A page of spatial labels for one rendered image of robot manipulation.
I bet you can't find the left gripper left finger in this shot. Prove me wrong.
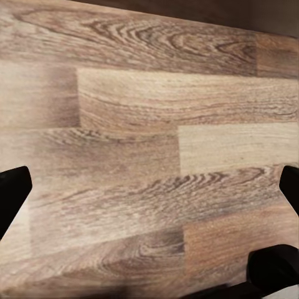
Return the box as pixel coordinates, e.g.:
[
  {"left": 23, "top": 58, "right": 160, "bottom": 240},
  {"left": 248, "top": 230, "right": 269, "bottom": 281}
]
[{"left": 0, "top": 166, "right": 32, "bottom": 240}]

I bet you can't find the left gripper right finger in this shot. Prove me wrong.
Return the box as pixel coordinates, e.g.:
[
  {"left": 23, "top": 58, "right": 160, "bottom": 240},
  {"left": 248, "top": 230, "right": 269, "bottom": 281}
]
[{"left": 279, "top": 165, "right": 299, "bottom": 216}]

